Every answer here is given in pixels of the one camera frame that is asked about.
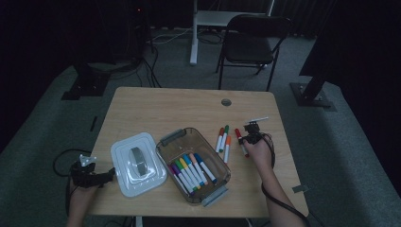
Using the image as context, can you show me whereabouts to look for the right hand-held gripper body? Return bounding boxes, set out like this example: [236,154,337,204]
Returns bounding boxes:
[244,116,270,145]

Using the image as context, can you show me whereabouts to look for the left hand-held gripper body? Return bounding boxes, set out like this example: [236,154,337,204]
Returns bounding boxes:
[69,154,107,189]

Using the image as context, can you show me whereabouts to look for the white box lid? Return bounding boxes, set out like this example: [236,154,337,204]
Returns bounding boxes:
[110,131,168,199]

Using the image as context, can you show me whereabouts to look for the orange marker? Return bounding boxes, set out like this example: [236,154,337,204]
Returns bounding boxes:
[223,135,232,165]

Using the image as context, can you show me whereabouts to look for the green marker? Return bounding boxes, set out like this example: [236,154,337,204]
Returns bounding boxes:
[174,160,201,192]
[219,124,230,153]

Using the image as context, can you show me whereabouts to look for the clear storage box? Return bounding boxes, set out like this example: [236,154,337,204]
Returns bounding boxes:
[155,127,233,208]

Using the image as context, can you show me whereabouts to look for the light blue marker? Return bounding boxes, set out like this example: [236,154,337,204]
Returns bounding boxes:
[183,153,206,187]

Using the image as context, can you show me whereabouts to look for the purple marker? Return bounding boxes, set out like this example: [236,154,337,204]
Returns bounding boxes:
[169,164,196,197]

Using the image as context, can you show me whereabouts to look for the yellow marker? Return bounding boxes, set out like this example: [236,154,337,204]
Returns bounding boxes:
[179,156,206,188]

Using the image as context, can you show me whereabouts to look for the person's left hand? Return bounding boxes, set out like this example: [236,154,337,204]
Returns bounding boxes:
[67,184,99,209]

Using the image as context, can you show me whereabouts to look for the person's right hand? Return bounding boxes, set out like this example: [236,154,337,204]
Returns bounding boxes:
[244,141,276,178]

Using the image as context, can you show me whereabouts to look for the black stand base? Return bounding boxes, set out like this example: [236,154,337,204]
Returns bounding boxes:
[61,61,112,101]
[289,46,337,112]

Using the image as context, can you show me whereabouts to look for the grey tape piece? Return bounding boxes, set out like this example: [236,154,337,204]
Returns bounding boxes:
[291,184,310,194]

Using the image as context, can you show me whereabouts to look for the black folding chair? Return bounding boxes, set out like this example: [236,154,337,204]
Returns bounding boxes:
[215,13,292,93]

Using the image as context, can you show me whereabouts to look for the black computer tower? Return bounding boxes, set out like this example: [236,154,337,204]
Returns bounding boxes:
[124,0,155,61]

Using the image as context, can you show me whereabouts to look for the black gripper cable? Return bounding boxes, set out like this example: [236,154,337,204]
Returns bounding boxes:
[52,148,93,218]
[258,131,325,227]

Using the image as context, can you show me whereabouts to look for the white desk frame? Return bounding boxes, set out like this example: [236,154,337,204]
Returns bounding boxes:
[188,0,276,66]

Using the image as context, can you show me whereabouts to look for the black floor cable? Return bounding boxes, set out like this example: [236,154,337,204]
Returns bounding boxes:
[138,46,163,89]

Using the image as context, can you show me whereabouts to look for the white floor cable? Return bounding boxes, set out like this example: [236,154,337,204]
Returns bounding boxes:
[150,27,194,44]

